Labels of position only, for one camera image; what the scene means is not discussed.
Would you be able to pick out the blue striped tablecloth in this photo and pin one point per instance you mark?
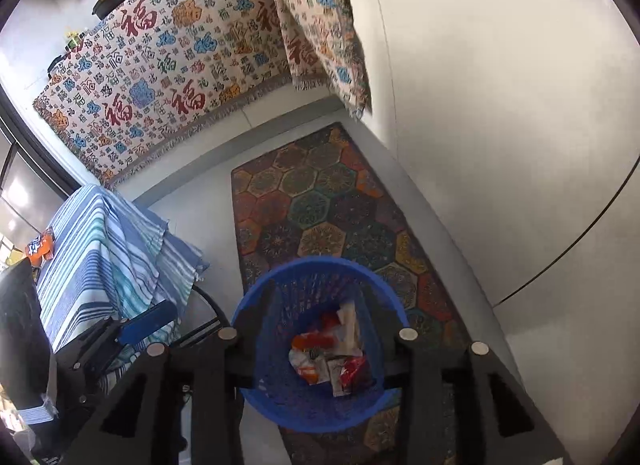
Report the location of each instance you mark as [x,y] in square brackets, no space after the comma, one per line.
[105,255]

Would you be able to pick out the green and yellow bottles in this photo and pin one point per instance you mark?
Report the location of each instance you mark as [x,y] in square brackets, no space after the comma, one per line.
[73,38]

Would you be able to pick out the patterned hexagon rug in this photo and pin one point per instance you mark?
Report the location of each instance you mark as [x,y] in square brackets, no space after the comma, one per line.
[320,195]

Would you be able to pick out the blue plastic basket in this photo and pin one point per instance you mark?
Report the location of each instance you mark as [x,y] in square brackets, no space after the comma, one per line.
[300,410]

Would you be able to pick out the black metal table base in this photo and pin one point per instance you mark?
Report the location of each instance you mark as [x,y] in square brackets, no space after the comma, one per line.
[210,305]

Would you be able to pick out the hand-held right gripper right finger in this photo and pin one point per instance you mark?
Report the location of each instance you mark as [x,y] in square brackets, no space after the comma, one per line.
[425,370]

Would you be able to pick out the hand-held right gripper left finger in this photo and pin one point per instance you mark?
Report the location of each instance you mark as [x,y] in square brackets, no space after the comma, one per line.
[215,370]

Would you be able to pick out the small printed cloth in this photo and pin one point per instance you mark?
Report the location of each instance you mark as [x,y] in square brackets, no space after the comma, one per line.
[320,20]

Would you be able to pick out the large printed cloth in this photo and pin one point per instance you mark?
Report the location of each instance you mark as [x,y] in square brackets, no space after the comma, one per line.
[150,75]

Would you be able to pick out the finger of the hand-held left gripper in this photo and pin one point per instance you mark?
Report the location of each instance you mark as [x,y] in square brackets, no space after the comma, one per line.
[92,342]
[150,322]

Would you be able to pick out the yellow snack packet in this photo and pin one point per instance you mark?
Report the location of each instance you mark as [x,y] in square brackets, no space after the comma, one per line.
[312,340]

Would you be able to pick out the orange snack packet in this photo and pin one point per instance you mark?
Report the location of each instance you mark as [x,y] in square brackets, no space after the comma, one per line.
[40,245]

